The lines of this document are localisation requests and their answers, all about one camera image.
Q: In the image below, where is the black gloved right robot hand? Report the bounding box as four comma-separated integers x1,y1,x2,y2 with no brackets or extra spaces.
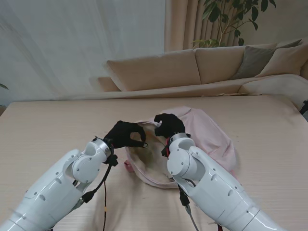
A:
154,113,187,140

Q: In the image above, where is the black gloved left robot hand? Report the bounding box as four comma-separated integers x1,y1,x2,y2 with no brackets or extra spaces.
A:
103,120,149,150

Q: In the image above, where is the pale pink backpack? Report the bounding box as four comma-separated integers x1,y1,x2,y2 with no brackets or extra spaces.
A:
124,105,238,191

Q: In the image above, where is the beige sofa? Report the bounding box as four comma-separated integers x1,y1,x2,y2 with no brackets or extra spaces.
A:
89,38,308,100

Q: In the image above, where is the white sheer curtain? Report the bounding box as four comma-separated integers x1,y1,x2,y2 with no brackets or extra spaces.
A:
0,0,167,102

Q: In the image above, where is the beige pleated curtain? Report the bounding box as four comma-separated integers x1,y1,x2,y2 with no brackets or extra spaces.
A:
164,0,246,52

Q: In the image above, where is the grey cushion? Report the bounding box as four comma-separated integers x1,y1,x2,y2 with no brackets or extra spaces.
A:
231,45,278,80

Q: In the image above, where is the tall green leafy plant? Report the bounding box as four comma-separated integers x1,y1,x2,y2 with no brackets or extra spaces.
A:
192,0,277,48

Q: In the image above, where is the beige cushion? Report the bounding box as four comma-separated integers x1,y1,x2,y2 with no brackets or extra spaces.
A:
255,43,308,78

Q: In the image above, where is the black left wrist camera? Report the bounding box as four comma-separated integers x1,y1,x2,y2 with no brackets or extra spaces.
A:
105,154,119,167

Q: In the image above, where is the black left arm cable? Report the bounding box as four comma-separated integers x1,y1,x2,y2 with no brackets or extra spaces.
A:
80,163,114,231

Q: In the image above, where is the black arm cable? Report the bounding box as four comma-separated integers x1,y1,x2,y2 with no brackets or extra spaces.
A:
178,185,198,231
80,163,114,231

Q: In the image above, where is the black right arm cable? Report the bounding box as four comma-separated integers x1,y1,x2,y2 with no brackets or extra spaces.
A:
178,185,198,231

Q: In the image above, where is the black metal frame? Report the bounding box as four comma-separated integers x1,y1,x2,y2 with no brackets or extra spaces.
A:
299,99,308,116

